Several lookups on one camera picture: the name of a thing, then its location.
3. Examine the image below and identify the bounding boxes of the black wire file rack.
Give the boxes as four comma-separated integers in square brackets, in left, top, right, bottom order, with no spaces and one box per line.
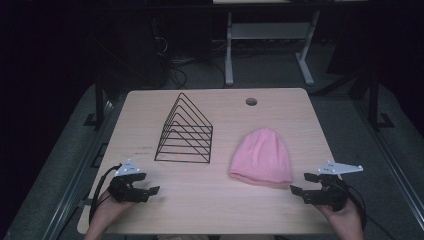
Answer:
[153,92,214,165]

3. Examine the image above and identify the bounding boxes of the white metal frame desk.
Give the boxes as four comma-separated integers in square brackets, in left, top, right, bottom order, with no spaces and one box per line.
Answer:
[212,0,370,87]

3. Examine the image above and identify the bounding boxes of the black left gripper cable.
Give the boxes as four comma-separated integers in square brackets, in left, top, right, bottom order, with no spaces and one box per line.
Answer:
[88,162,123,225]

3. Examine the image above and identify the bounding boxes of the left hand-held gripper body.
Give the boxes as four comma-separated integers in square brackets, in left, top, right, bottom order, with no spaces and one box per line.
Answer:
[107,158,150,204]

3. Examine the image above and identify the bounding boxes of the person's right hand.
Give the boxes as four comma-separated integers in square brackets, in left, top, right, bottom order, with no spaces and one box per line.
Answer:
[314,198,364,234]

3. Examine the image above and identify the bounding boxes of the black metal stand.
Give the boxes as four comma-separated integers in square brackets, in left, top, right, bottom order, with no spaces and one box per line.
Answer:
[365,56,396,132]
[82,39,112,130]

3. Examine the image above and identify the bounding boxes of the aluminium floor rail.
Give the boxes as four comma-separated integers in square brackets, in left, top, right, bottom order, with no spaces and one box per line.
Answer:
[353,99,424,232]
[41,99,118,240]

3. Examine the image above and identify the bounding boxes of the black floor cables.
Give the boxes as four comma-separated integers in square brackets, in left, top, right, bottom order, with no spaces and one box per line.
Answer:
[151,34,228,90]

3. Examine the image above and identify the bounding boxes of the person's left hand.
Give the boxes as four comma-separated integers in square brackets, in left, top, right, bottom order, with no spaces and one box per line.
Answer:
[89,189,135,232]

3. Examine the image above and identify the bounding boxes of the pink knit beanie hat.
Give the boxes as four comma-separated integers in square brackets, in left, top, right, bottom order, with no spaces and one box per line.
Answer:
[227,127,294,188]

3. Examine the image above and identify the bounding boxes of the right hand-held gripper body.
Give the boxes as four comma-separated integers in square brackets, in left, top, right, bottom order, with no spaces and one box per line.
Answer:
[302,160,365,213]

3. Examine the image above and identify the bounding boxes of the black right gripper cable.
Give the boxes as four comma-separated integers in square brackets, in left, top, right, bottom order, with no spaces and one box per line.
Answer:
[339,182,398,240]

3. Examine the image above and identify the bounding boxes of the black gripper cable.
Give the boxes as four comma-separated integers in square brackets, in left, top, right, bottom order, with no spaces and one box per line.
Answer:
[88,162,123,225]
[339,182,398,240]

